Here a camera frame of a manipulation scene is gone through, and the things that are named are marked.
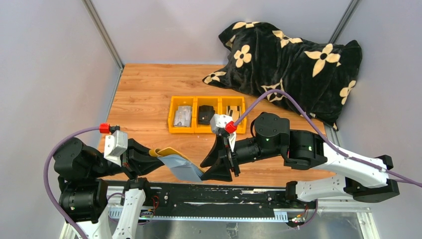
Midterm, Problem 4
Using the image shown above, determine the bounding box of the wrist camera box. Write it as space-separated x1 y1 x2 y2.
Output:
210 114 237 151
104 130 128 166

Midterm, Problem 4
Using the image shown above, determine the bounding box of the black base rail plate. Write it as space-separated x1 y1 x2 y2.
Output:
144 182 316 222

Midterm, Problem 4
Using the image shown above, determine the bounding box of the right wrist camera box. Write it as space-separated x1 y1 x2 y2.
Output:
210 114 237 151

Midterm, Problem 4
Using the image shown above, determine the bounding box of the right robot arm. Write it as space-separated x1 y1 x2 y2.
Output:
201 113 400 208

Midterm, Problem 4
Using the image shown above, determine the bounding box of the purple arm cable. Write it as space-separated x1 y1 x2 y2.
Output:
43 123 111 239
225 89 422 228

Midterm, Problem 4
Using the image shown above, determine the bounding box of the aluminium frame rail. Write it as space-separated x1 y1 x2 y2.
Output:
82 0 124 72

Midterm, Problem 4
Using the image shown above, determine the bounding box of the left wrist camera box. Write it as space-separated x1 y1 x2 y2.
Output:
104 130 128 166

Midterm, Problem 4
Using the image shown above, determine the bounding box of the yellow bin with black cards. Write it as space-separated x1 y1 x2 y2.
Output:
194 96 219 133

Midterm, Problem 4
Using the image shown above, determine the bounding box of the yellow bin with beige cards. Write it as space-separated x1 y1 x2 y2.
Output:
221 96 247 134

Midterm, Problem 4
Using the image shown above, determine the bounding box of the beige striped card stack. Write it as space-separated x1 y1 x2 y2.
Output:
226 105 241 122

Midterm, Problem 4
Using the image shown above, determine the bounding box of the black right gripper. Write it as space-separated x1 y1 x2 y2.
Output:
200 134 282 183

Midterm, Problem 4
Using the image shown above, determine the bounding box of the yellow leather card holder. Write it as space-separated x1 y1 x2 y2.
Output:
149 147 204 183

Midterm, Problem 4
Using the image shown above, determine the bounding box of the black card stack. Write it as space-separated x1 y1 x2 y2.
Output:
197 105 215 125

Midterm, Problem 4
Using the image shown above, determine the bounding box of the black floral fleece blanket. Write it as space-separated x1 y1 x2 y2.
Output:
203 21 362 128

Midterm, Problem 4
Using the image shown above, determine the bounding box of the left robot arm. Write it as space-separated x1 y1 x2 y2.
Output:
53 136 164 239

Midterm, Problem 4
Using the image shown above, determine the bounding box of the yellow bin with silver cards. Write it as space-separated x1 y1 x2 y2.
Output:
168 96 196 134

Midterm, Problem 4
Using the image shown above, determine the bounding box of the silver card stack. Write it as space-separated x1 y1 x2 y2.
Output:
173 106 192 127

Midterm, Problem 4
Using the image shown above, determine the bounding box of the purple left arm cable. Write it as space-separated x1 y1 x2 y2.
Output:
43 123 111 239

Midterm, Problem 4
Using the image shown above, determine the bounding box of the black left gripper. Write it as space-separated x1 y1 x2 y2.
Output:
89 134 171 179

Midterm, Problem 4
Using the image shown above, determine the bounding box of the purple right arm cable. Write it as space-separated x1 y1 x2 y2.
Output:
225 89 422 228

